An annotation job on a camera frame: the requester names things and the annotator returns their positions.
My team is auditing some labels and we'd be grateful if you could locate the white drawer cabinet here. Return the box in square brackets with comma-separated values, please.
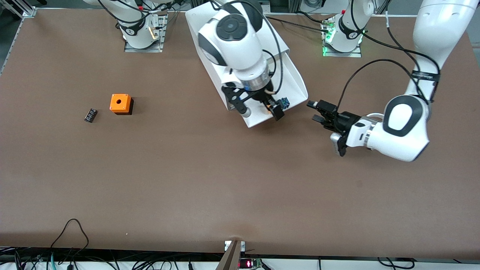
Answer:
[185, 2, 291, 112]

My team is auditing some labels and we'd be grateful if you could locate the orange box with hole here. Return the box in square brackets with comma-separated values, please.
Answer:
[109, 93, 134, 116]

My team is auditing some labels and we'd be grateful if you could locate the device with red display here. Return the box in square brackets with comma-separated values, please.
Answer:
[238, 258, 263, 269]

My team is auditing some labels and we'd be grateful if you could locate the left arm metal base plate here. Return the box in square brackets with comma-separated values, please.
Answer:
[322, 17, 363, 58]

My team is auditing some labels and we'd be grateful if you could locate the thick black cable behind cabinet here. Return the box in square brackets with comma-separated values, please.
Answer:
[264, 15, 331, 33]

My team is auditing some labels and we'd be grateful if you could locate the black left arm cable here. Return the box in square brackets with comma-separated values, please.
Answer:
[336, 0, 441, 113]

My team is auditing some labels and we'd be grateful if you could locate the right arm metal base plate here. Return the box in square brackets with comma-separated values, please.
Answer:
[124, 9, 168, 53]

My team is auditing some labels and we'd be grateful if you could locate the camera mount pole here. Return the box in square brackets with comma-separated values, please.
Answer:
[215, 240, 246, 270]

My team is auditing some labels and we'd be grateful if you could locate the tangled black cable bundle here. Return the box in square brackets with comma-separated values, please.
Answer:
[0, 246, 210, 270]

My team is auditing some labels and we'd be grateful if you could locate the thin black looped cable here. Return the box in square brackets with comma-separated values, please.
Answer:
[49, 219, 90, 250]

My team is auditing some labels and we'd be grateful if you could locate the aluminium frame profile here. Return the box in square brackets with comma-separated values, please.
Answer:
[7, 0, 39, 18]

